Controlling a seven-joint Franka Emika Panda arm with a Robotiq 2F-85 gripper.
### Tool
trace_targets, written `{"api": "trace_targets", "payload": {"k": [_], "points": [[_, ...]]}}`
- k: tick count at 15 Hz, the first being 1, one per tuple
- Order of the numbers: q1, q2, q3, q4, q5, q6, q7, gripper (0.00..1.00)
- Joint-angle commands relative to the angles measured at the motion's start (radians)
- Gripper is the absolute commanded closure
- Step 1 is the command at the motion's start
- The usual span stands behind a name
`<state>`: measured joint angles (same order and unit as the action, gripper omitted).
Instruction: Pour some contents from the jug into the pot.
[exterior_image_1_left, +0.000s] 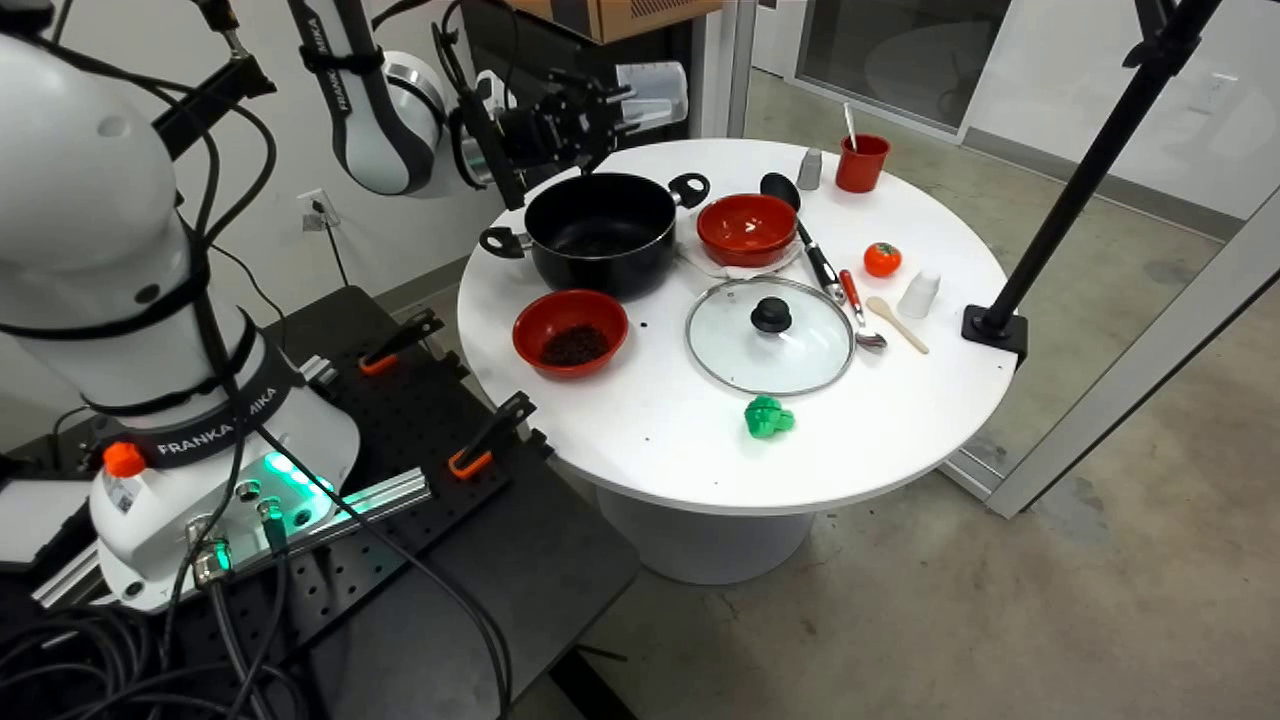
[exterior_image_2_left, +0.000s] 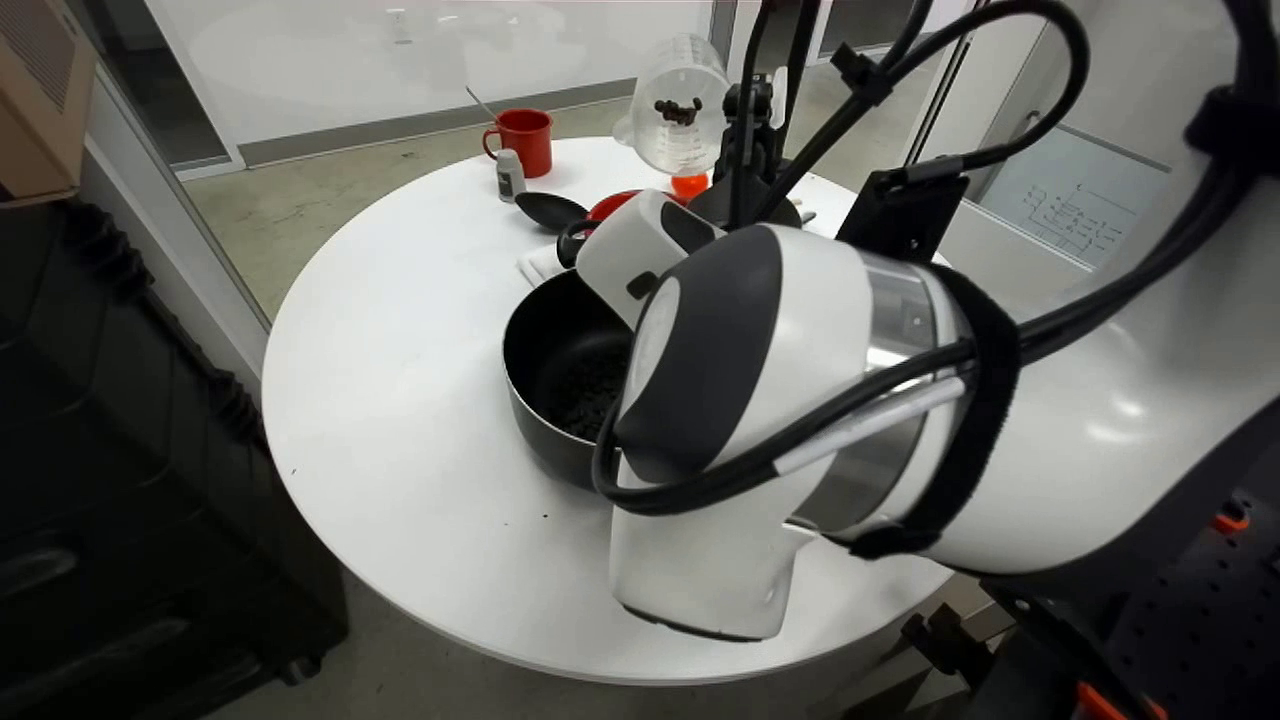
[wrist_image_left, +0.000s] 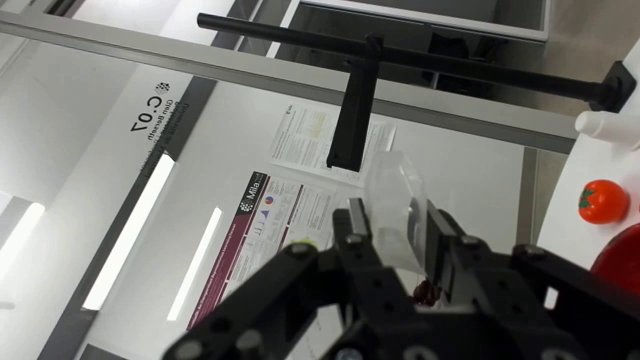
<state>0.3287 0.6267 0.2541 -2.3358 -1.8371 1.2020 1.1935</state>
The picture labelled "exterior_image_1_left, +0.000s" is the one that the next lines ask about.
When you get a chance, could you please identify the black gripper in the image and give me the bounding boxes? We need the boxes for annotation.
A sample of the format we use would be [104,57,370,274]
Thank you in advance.
[513,70,630,172]

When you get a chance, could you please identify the clear plastic jug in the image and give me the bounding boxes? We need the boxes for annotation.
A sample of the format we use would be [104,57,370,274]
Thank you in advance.
[610,57,693,135]

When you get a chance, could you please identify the black cooking pot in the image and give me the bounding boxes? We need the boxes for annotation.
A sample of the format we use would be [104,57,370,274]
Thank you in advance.
[475,168,712,305]

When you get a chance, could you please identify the glass pot lid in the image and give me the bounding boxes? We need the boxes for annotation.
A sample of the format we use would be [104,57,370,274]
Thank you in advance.
[681,274,859,400]

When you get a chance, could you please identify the cardboard box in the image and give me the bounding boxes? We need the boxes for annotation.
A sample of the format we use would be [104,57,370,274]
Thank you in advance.
[513,0,733,50]

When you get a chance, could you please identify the empty red bowl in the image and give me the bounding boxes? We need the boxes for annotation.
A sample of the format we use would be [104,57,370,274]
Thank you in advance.
[693,193,799,274]

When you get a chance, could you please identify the black ladle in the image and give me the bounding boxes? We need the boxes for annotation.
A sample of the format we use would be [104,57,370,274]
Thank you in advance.
[754,168,841,294]

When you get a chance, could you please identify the red bowl with beans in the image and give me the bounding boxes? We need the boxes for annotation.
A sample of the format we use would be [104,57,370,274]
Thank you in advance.
[507,286,630,385]

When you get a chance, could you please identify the coffee beans in bowl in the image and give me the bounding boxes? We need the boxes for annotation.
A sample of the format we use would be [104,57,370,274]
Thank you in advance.
[537,320,610,367]

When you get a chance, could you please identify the red mug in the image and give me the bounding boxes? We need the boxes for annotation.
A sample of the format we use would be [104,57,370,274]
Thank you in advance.
[832,132,890,196]

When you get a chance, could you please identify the black orange bar clamp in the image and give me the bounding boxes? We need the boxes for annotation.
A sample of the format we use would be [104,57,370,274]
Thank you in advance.
[354,311,449,380]
[442,392,541,486]

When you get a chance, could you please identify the orange toy tomato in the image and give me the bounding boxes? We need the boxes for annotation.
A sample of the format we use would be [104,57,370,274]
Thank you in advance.
[859,241,907,281]

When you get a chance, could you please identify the green toy vegetable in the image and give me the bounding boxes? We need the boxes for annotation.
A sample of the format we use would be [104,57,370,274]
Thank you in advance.
[740,392,799,443]

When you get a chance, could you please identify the small white bottle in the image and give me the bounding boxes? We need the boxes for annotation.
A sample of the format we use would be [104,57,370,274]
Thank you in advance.
[897,269,944,324]

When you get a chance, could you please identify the wooden spatula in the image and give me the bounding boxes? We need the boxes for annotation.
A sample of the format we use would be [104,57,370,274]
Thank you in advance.
[862,294,931,360]

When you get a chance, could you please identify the black perforated breadboard table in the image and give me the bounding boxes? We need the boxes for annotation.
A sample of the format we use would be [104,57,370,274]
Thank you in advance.
[0,286,643,720]

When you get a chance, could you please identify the black tripod pole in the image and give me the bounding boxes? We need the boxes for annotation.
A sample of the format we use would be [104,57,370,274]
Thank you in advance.
[961,0,1222,367]

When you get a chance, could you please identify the red handled metal spoon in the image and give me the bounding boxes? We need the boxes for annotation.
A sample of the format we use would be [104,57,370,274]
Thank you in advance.
[832,263,890,352]

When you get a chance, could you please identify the white table pedestal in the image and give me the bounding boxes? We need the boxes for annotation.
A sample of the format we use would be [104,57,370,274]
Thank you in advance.
[593,486,820,592]

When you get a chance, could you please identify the aluminium rail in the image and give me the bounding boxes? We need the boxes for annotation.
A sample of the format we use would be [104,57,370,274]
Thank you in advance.
[32,465,438,612]

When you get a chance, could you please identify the black floor cable bundle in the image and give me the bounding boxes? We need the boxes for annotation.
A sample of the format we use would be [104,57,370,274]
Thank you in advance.
[0,583,313,720]

